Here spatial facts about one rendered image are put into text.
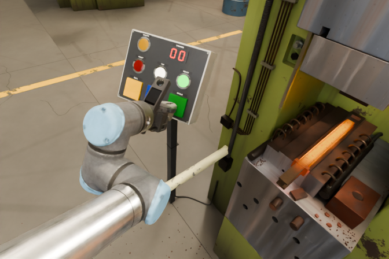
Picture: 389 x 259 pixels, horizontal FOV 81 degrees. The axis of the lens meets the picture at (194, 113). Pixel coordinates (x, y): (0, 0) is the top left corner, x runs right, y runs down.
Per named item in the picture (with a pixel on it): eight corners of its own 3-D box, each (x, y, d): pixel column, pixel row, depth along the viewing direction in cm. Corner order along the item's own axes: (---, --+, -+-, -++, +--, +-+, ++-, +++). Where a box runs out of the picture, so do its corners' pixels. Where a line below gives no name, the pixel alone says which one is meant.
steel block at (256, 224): (292, 292, 89) (351, 252, 60) (224, 215, 110) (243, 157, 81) (353, 209, 117) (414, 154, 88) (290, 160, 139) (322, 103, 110)
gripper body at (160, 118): (148, 121, 78) (126, 127, 67) (154, 97, 77) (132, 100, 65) (167, 129, 76) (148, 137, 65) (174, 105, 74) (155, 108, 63)
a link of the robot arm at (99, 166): (101, 207, 52) (114, 159, 49) (68, 181, 56) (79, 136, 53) (129, 191, 60) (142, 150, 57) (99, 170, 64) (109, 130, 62)
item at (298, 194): (300, 189, 73) (301, 187, 72) (306, 198, 71) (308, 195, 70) (289, 192, 72) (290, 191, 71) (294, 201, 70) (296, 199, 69)
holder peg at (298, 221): (295, 232, 68) (298, 229, 67) (287, 225, 70) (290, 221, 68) (302, 224, 70) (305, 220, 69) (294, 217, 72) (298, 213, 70)
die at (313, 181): (312, 198, 71) (325, 182, 66) (262, 156, 82) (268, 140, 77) (366, 140, 92) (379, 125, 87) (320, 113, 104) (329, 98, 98)
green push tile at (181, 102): (182, 118, 85) (187, 99, 83) (164, 111, 87) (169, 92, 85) (184, 117, 87) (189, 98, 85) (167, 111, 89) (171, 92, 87)
